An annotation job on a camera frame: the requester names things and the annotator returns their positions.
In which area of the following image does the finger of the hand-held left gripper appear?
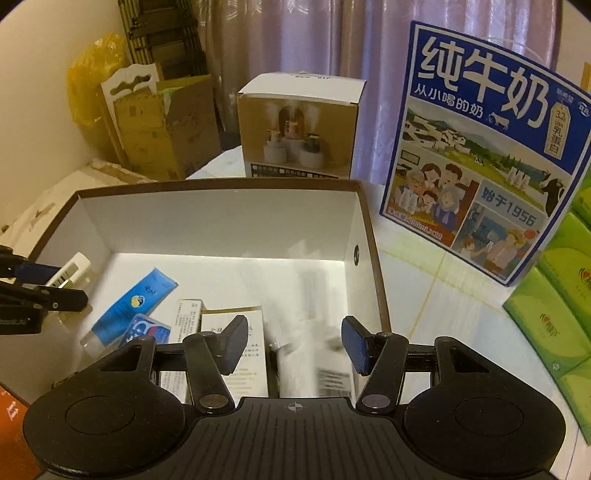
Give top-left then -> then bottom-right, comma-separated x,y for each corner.
0,280 -> 89,313
0,247 -> 64,282

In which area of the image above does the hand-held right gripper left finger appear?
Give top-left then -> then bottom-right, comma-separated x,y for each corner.
99,315 -> 250,412

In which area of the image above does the blue illustrated milk carton box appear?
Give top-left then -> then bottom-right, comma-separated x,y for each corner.
379,21 -> 591,288

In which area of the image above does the brown cardboard storage box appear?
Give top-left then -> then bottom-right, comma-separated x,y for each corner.
0,179 -> 393,403

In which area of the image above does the small blue red box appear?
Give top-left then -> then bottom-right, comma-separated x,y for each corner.
121,314 -> 172,348

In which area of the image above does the white scalloped paper bag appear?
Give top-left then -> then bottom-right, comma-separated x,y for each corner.
100,64 -> 160,121

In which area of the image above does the white hair claw clip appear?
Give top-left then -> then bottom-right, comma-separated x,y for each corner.
44,253 -> 92,290

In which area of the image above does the long white printed box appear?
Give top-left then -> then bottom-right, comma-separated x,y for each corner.
159,299 -> 206,402

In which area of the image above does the stack of green tissue packs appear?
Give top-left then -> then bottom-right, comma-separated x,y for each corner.
502,173 -> 591,462

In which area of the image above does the yellow plastic bag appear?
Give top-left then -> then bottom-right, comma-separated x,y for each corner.
68,33 -> 127,127

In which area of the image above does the beige humidifier product box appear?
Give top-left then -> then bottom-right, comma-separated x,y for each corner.
237,71 -> 368,180

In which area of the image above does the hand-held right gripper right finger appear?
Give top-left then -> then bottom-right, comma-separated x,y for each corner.
342,316 -> 495,412

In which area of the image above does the blue cream tube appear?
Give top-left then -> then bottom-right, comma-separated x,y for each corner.
81,270 -> 178,356

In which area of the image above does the white box with text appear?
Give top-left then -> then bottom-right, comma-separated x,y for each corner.
199,305 -> 279,400

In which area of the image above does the pale purple curtain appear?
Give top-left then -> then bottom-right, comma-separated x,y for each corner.
201,0 -> 564,153

